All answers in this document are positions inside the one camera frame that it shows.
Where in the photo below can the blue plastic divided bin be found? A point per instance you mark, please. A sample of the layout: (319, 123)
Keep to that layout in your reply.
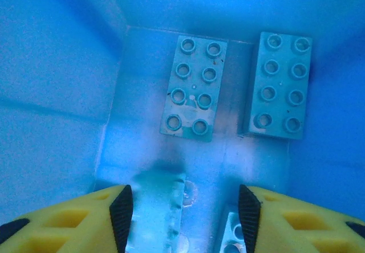
(57, 65)

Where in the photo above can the light blue lego brick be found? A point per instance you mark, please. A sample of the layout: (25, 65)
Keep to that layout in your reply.
(232, 233)
(158, 213)
(278, 85)
(194, 87)

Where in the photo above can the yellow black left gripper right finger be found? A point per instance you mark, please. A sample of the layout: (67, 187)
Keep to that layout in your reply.
(299, 227)

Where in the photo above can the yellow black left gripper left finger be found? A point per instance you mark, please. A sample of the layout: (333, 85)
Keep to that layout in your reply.
(62, 230)

